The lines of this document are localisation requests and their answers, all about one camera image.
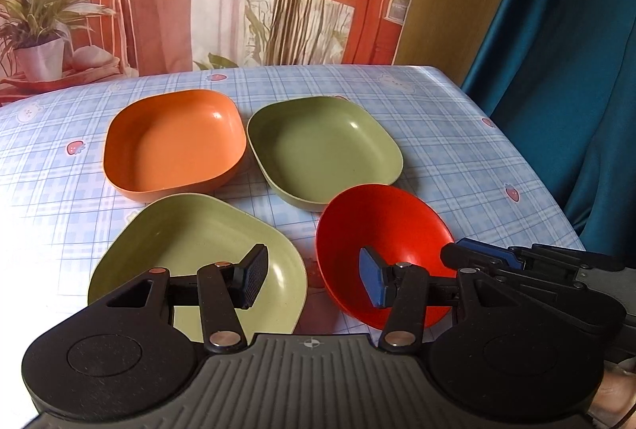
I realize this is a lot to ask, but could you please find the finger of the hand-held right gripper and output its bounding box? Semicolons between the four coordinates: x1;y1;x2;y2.
456;237;524;262
440;243;524;281

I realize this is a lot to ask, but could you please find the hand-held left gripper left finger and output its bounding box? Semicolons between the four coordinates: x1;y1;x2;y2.
87;244;270;354

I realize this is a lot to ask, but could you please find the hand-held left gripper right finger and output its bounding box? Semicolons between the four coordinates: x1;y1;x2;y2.
359;246;543;354

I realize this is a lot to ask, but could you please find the red round bowl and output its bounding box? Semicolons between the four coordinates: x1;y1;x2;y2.
315;184;457;330

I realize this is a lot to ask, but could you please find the light green square plate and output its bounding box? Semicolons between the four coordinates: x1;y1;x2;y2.
88;193;309;343

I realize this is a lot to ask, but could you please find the dark green square bowl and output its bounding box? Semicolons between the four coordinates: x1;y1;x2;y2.
246;96;404;213

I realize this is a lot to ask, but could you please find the orange square bowl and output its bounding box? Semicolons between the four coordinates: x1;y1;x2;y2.
103;89;248;202

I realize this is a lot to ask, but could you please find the blue plaid tablecloth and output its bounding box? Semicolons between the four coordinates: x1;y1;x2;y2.
0;64;587;360

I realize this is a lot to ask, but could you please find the teal curtain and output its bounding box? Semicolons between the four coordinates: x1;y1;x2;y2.
461;0;636;262

